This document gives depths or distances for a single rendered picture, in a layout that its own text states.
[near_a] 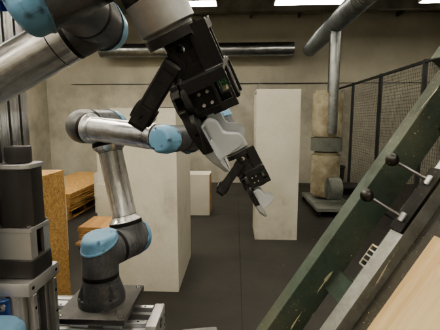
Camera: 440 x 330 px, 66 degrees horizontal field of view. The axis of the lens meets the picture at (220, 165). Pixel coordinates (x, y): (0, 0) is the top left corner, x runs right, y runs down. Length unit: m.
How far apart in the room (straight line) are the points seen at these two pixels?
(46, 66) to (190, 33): 0.25
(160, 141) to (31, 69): 0.39
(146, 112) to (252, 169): 0.54
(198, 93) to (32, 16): 0.21
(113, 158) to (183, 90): 0.82
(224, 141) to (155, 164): 2.69
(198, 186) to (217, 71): 5.46
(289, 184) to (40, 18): 4.36
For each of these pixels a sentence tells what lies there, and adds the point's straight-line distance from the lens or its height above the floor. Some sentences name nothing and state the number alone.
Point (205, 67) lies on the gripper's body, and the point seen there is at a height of 1.70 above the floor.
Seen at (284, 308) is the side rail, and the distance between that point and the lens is 1.24.
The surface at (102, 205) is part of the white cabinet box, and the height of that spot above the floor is 0.41.
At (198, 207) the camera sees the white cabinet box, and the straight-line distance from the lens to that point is 5.94.
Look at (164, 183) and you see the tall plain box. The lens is 3.16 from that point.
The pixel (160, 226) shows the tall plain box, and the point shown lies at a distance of 3.28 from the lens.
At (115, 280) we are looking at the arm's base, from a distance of 1.21.
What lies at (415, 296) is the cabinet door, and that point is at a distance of 0.94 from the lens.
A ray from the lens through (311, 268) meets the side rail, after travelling 1.21.
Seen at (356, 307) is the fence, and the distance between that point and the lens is 1.03.
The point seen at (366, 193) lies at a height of 1.44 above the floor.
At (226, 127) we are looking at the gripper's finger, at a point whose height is 1.62.
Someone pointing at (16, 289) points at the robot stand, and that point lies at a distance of 0.97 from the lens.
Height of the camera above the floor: 1.63
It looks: 7 degrees down
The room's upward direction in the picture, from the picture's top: straight up
